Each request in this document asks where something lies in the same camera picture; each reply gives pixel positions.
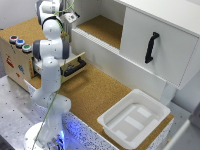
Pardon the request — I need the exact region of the wooden drawer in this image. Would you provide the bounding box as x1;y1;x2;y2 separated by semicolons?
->
31;50;88;82

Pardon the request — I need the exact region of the wooden drawer box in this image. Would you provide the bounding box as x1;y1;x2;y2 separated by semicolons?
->
0;16;73;93

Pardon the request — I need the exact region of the white cabinet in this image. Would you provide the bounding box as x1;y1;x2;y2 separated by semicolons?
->
70;0;200;105

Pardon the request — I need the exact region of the black drawer handle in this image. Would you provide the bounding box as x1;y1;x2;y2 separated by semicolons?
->
62;56;87;78

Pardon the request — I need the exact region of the green cable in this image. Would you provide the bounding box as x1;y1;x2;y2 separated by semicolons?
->
31;0;77;150

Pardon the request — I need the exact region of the green button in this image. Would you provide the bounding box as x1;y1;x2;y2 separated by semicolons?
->
21;43;33;54

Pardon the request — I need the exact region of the blue button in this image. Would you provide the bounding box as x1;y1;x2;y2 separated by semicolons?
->
15;38;26;49

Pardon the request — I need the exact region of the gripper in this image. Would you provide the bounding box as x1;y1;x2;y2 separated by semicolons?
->
63;11;82;25

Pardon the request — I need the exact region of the white sliding door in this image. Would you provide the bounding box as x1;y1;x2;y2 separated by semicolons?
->
119;6;200;90

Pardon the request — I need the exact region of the black door handle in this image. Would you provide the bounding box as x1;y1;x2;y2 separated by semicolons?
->
144;31;161;65

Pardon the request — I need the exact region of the red button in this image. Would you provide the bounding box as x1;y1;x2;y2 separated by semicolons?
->
8;34;20;45

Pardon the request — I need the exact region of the white plastic box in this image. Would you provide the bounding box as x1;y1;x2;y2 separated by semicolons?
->
96;88;172;150

